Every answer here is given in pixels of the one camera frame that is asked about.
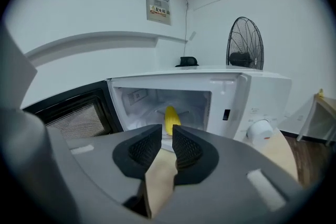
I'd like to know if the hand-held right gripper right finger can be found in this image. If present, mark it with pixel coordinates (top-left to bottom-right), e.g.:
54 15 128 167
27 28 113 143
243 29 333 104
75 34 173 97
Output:
157 124 313 224

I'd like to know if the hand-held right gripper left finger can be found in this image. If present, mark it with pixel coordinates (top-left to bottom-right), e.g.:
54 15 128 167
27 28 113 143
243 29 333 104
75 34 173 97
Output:
48 124 161 224

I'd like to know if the yellow corn cob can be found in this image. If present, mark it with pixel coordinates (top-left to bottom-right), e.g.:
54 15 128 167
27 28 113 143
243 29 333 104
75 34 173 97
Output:
164 105 182 137

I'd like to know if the white microwave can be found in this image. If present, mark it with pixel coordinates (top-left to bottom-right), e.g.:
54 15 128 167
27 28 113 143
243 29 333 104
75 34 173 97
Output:
22 65 293 152

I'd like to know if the black standing fan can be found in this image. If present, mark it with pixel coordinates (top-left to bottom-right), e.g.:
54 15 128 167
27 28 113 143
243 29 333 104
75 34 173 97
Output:
226 16 265 71

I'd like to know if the black camera on microwave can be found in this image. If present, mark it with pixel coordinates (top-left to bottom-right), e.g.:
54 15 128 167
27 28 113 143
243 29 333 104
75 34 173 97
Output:
175 56 200 69

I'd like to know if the thin black wall cable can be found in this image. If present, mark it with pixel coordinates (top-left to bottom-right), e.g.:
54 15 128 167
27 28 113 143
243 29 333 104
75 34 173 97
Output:
183 0 190 57

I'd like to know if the wall electrical panel box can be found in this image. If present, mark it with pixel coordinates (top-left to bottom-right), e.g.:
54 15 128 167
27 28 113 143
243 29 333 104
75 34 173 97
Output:
145 0 173 27

